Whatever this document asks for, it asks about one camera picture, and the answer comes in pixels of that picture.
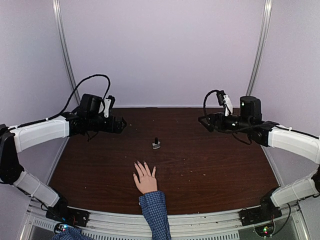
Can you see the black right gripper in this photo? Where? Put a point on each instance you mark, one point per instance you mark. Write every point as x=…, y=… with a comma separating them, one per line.
x=214, y=117

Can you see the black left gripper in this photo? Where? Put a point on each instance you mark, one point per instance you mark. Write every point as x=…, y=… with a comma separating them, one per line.
x=118, y=129

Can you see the clear nail polish bottle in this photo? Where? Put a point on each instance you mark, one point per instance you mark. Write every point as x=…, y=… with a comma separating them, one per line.
x=156, y=145

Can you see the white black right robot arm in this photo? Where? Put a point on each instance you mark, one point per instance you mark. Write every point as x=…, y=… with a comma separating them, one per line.
x=268, y=134

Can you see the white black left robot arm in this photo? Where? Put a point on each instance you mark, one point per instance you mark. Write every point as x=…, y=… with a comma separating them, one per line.
x=92, y=115

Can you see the mannequin hand with painted nails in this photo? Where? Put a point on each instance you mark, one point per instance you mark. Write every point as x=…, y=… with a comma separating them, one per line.
x=144, y=178

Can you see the blue checkered shirt sleeve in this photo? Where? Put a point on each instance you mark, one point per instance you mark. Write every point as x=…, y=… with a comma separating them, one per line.
x=154, y=210

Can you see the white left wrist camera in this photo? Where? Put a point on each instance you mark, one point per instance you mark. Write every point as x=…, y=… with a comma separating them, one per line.
x=107, y=105

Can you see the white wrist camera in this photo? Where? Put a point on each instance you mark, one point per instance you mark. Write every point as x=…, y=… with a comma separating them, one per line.
x=225, y=101
x=107, y=105

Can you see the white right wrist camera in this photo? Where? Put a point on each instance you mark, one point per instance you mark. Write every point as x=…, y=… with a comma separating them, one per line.
x=225, y=101

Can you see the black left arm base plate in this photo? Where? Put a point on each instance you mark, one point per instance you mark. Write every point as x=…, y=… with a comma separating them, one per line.
x=74, y=217

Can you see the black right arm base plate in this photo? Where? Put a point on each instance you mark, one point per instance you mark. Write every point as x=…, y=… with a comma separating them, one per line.
x=260, y=216

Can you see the slotted aluminium base rail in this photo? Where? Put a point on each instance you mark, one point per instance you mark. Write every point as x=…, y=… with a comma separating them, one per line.
x=206, y=226

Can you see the right aluminium frame post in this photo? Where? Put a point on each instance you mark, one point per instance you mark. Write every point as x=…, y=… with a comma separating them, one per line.
x=263, y=35

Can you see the aluminium frame post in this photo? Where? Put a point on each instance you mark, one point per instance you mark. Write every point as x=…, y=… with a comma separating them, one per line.
x=263, y=35
x=65, y=53

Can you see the left aluminium frame post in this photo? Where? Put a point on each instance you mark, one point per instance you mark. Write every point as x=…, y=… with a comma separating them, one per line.
x=65, y=53

